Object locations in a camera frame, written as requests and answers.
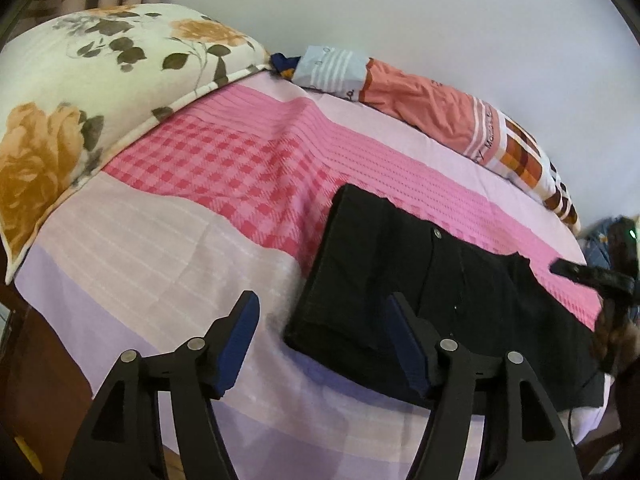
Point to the wooden bed frame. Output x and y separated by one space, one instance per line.
40 360

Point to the black pants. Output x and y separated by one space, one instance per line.
360 260

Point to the dark blue cloth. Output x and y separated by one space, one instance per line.
281 62

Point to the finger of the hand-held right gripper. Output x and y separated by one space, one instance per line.
585 275

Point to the orange patchwork quilt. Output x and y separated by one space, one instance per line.
425 95

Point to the floral pillow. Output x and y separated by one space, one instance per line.
75 90

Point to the person's right hand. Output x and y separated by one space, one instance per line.
602 340

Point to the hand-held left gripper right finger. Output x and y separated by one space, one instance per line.
407 347

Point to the pink checked bedsheet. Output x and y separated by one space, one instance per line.
200 200

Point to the blue checked cloth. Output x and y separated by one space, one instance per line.
595 247

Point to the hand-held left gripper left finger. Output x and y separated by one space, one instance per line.
235 345

